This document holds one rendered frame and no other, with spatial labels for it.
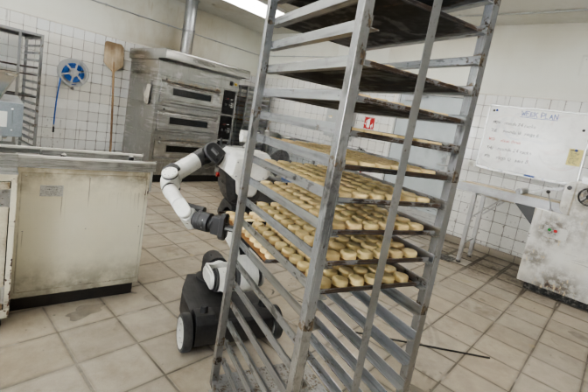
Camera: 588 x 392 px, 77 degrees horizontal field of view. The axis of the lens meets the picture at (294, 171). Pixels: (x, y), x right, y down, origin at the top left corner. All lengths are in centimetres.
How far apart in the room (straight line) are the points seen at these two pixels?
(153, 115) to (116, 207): 354
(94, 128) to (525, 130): 623
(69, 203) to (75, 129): 423
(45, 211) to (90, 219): 24
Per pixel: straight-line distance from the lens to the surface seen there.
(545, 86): 560
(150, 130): 600
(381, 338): 153
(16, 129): 220
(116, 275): 272
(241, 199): 153
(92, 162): 246
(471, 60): 130
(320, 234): 98
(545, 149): 548
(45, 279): 264
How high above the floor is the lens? 132
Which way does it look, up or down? 8 degrees down
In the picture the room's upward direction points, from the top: 10 degrees clockwise
